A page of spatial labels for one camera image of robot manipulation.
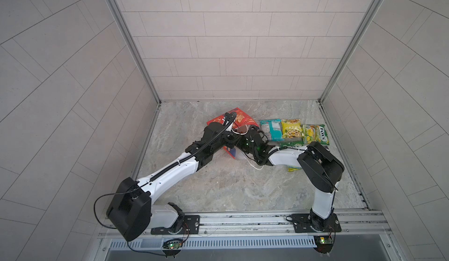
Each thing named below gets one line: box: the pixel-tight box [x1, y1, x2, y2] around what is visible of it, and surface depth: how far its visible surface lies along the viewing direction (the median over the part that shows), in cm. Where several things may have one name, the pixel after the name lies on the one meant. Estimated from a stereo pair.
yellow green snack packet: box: [281, 118, 305, 139], surface depth 100 cm
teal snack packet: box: [259, 118, 285, 142], surface depth 101 cm
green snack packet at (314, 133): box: [302, 124, 330, 146], surface depth 98 cm
